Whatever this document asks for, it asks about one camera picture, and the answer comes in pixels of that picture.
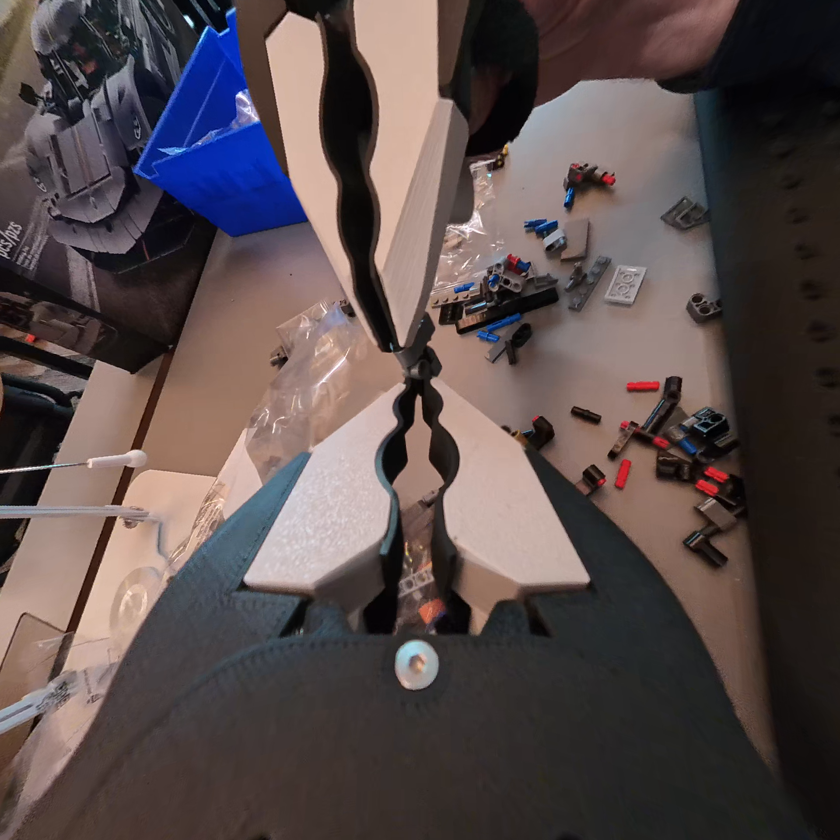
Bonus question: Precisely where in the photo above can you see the person's right hand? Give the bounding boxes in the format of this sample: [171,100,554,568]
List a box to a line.
[524,0,737,111]

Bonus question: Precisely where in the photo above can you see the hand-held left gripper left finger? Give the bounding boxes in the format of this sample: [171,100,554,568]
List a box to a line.
[241,385,414,623]

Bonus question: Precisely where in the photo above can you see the blue plastic bin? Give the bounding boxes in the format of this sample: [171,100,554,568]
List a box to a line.
[133,7,309,238]

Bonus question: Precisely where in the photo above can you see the metal page holder wire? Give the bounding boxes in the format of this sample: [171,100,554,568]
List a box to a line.
[0,449,149,475]

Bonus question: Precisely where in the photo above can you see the clear bags of parts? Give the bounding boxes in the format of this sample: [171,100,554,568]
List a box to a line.
[217,298,473,634]

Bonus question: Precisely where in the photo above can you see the clear bag with warning print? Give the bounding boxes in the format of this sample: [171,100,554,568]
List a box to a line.
[0,610,132,742]

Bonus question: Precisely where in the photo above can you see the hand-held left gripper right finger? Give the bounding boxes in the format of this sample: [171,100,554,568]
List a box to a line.
[423,377,592,621]

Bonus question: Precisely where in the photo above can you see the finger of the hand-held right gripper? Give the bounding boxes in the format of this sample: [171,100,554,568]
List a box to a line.
[354,0,472,352]
[264,0,400,354]

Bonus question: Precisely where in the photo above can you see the pile of lego pieces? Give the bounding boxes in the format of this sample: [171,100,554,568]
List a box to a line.
[430,157,749,571]

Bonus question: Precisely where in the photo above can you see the dark grey lego beam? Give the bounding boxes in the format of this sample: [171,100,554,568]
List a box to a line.
[392,314,441,383]

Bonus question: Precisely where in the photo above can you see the black lego set box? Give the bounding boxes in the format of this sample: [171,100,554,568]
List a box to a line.
[0,0,221,375]

